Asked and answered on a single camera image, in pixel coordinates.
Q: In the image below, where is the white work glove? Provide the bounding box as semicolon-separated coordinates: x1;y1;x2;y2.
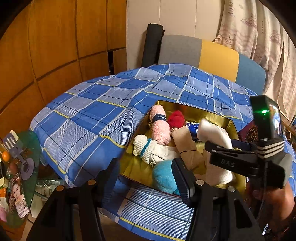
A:
132;135;180;166

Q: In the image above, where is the red knit item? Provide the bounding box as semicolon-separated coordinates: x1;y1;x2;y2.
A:
167;110;185;129

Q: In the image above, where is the teal plush ball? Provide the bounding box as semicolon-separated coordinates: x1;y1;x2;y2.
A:
152;160;180;196

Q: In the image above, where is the person's right hand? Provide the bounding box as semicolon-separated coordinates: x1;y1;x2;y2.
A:
245;181;295;232

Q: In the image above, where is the pink towel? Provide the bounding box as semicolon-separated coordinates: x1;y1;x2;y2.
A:
149;104;171;146

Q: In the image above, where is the beige sock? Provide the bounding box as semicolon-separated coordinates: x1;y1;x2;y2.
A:
171;126;206;175

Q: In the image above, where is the green plastic bag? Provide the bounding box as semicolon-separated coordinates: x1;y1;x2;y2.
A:
4;131;41;228

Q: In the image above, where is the white mesh pouch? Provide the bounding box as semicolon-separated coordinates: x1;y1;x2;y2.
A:
197;118;235;186

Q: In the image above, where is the black rolled mat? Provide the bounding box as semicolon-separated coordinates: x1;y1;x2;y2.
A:
141;23;165;67

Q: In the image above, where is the blue tissue packet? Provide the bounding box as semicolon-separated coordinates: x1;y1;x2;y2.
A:
186;121;199;137

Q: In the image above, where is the gold tray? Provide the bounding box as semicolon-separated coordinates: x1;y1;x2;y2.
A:
120;100;246;194

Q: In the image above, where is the photo card of woman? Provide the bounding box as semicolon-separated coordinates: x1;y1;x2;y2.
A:
11;172;30;219

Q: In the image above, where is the blue plaid tablecloth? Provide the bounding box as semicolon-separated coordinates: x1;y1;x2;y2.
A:
28;63;296;241

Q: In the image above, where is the pink cardboard box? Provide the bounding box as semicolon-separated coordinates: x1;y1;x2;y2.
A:
238;125;258;143

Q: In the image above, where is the patterned beige curtain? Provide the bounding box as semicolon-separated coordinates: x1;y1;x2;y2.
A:
215;0;295;120

